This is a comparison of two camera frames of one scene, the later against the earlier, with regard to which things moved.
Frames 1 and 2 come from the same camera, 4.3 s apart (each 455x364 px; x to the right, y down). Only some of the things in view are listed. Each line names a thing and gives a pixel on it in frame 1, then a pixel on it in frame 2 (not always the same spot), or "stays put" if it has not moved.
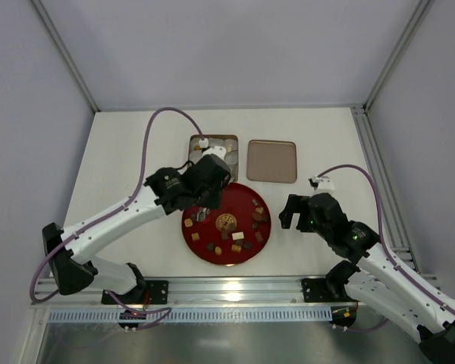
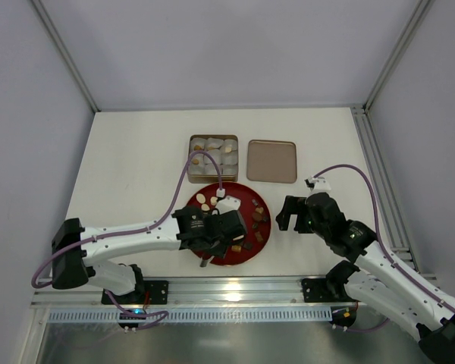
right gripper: (300, 214) stays put
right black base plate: (317, 290) stays put
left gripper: (205, 205) to (215, 248)
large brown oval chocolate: (256, 216) stays put
